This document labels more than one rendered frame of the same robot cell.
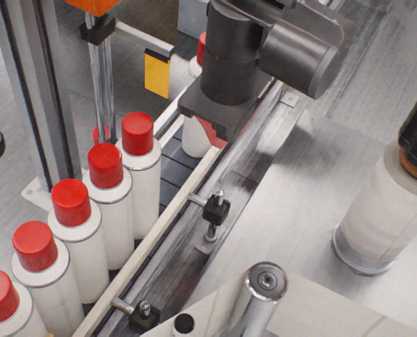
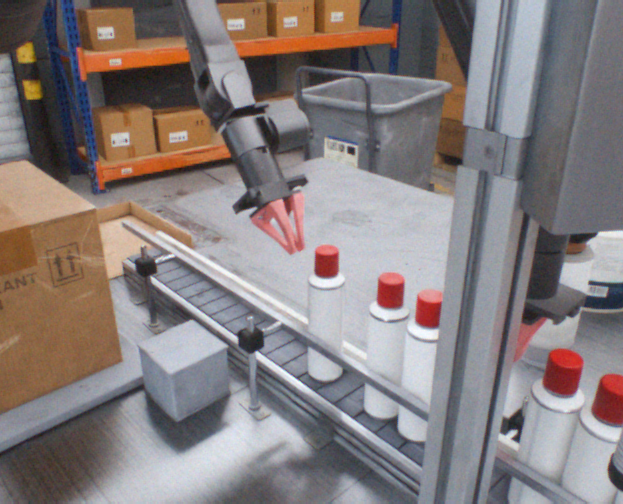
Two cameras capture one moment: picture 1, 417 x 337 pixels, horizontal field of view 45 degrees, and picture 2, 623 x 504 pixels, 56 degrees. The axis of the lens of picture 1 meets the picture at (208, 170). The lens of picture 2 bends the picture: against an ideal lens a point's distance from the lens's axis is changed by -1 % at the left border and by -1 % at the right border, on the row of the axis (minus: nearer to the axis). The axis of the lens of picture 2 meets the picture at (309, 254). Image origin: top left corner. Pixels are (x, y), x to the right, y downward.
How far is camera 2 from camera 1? 71 cm
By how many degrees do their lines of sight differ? 53
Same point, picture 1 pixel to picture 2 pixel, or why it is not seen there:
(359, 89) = not seen: hidden behind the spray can
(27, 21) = (510, 353)
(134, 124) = (568, 360)
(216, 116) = (573, 298)
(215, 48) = (561, 243)
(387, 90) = not seen: hidden behind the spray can
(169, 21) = (155, 425)
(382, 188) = (572, 278)
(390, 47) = (284, 282)
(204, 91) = (545, 296)
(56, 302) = not seen: outside the picture
